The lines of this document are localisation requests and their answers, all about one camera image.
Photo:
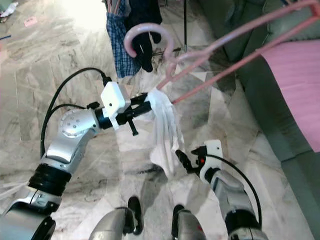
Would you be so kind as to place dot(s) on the blue pen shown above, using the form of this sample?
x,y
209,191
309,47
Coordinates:
x,y
5,37

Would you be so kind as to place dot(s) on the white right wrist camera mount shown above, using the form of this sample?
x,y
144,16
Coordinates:
x,y
212,152

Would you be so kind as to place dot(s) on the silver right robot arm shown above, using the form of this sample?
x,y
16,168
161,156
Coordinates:
x,y
235,200

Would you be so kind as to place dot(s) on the dark navy garment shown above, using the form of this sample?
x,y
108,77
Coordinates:
x,y
142,20

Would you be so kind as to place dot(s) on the white paper sheet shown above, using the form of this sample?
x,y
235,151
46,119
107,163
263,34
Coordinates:
x,y
9,9

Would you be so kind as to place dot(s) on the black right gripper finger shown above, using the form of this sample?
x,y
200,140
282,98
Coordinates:
x,y
185,160

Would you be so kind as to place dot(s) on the grey green sofa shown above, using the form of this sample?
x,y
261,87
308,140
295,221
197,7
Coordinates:
x,y
225,25

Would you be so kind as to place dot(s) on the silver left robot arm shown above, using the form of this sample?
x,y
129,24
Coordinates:
x,y
75,125

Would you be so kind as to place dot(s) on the robot left leg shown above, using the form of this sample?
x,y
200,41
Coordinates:
x,y
110,225

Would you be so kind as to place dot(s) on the pink blanket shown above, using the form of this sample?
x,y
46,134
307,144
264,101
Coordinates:
x,y
297,95

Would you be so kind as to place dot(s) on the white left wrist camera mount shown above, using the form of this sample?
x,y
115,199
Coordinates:
x,y
114,100

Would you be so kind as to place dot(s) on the cream white garment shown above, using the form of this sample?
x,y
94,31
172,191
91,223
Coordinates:
x,y
165,130

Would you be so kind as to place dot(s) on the brown pink clothes hanger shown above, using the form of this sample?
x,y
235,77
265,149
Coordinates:
x,y
147,26

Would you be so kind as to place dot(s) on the blue plaid shirt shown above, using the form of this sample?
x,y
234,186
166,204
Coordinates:
x,y
117,45

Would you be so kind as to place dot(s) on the pink paper sheet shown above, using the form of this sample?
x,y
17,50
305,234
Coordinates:
x,y
30,22

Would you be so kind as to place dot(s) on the black clothes drying rack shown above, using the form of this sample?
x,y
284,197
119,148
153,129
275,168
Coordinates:
x,y
185,20

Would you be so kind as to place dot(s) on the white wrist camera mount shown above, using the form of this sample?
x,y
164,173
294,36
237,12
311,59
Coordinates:
x,y
114,100
212,152

